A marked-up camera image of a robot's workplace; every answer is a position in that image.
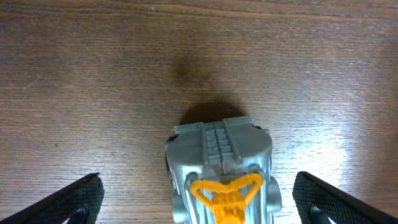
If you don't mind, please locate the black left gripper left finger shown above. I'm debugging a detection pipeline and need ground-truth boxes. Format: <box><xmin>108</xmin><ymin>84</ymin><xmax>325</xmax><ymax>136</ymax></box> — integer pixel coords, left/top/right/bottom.
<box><xmin>1</xmin><ymin>173</ymin><xmax>104</xmax><ymax>223</ymax></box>

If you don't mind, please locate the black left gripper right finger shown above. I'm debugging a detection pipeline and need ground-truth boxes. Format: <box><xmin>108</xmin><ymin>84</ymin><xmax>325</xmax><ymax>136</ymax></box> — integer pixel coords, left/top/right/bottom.
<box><xmin>292</xmin><ymin>171</ymin><xmax>397</xmax><ymax>224</ymax></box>

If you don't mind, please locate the red grey toy truck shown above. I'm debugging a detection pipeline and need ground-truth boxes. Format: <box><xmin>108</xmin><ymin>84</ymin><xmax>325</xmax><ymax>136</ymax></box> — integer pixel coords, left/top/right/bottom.
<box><xmin>165</xmin><ymin>116</ymin><xmax>282</xmax><ymax>224</ymax></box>

